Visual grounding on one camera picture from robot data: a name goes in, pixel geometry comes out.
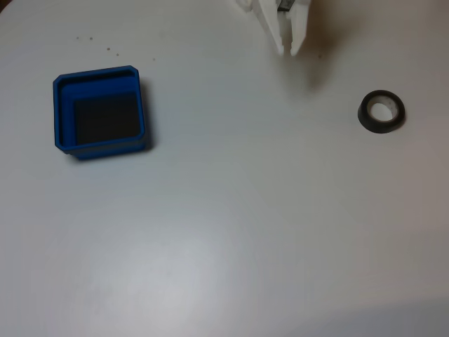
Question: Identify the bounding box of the black tape roll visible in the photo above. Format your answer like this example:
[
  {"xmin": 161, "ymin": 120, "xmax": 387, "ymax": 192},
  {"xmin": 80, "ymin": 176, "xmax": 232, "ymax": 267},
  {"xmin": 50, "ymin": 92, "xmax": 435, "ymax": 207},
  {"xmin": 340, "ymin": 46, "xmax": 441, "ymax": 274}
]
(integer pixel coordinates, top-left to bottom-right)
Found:
[{"xmin": 357, "ymin": 89, "xmax": 406, "ymax": 135}]

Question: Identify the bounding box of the black pad box liner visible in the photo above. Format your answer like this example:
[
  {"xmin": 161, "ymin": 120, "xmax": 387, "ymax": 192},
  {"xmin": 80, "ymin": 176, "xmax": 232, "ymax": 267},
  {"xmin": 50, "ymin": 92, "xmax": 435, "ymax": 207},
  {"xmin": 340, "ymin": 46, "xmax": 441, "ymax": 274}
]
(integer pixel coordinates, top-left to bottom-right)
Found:
[{"xmin": 72, "ymin": 90, "xmax": 141, "ymax": 145}]

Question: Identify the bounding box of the blue plastic box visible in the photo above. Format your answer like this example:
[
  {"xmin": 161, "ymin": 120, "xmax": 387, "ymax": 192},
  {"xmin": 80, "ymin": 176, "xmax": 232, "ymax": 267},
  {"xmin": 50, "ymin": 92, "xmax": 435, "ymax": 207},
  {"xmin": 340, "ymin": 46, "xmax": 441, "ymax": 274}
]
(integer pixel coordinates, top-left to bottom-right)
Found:
[{"xmin": 52, "ymin": 65, "xmax": 152, "ymax": 161}]

